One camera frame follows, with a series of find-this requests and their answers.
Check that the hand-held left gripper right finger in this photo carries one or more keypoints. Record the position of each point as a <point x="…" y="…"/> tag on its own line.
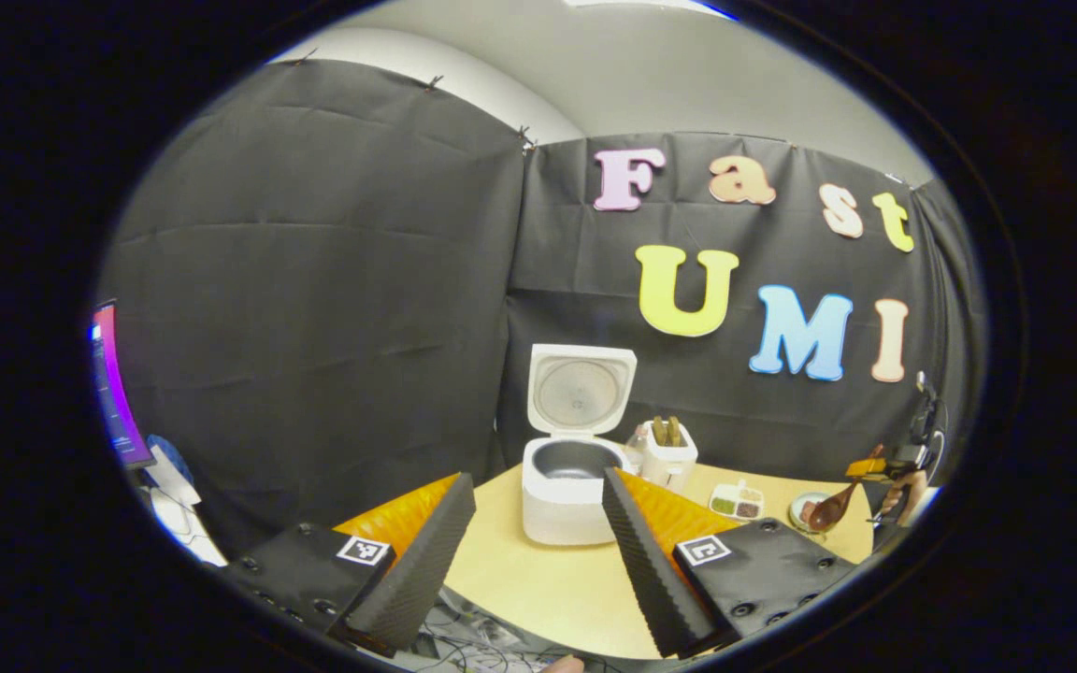
<point x="651" y="570"/>

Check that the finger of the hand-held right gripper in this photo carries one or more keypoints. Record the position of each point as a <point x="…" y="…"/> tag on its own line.
<point x="866" y="467"/>

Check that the red meat slice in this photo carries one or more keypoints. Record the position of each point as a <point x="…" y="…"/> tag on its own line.
<point x="806" y="510"/>

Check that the white divided bean dish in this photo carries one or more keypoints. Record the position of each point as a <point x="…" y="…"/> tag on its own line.
<point x="735" y="500"/>

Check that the pale green plate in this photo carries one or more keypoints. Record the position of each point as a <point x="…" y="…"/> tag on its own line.
<point x="796" y="525"/>

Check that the white toaster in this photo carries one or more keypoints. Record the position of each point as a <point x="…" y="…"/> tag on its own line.
<point x="674" y="467"/>

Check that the computer monitor purple screen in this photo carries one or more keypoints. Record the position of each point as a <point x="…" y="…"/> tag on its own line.
<point x="118" y="402"/>

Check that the toast slice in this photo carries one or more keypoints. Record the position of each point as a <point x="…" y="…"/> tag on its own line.
<point x="659" y="431"/>
<point x="675" y="430"/>

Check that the clear bottle red label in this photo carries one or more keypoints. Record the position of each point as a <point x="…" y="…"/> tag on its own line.
<point x="638" y="447"/>

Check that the brown wooden spoon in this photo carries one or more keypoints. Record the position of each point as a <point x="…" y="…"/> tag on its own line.
<point x="828" y="512"/>

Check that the white and blue bundle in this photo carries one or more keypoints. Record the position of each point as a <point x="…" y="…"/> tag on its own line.
<point x="179" y="509"/>

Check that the black backdrop cloth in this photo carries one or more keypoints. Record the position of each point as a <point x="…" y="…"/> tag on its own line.
<point x="314" y="327"/>

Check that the black backdrop clip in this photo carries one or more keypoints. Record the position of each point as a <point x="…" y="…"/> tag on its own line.
<point x="524" y="140"/>
<point x="433" y="82"/>

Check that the white rice cooker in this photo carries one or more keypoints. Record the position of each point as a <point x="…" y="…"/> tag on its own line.
<point x="562" y="509"/>

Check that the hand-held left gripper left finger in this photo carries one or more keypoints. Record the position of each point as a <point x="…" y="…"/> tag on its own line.
<point x="422" y="570"/>

